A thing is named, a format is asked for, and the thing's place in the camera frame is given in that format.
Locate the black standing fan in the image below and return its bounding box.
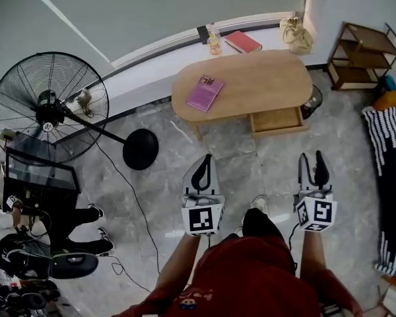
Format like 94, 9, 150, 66
0, 52, 160, 171

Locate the wooden drawer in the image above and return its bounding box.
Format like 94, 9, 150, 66
249, 106, 310, 135

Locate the brown wooden shelf rack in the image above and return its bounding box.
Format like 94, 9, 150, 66
326, 21, 396, 92

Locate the black wire waste bin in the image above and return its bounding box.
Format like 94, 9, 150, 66
300, 84, 323, 120

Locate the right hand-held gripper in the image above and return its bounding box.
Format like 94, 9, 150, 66
294, 150, 338, 233

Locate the yellow drink bottle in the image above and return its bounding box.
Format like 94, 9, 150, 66
207, 23, 222, 55

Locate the black fan cable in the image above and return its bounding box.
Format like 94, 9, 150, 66
95, 142, 161, 273

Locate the pink book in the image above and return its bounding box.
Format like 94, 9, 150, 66
185, 74, 224, 112

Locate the small brown toy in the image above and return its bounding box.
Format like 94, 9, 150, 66
76, 88, 94, 117

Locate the beige cloth bag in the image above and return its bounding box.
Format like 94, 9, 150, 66
279, 17, 314, 55

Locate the black office chair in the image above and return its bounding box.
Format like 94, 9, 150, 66
0, 232, 99, 280

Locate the red book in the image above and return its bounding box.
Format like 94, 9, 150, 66
224, 30, 263, 54

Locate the black glass display cabinet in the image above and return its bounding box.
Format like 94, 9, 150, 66
3, 129, 82, 217

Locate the wooden coffee table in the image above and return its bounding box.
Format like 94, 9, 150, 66
170, 49, 314, 141

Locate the person's left forearm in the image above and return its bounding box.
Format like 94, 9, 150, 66
154, 232, 203, 293

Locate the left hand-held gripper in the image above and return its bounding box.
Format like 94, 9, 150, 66
180, 153, 226, 236

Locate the person's right forearm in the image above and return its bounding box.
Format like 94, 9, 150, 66
298, 229, 328, 277

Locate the person's white shoe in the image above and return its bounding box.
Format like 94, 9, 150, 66
250, 195, 268, 216

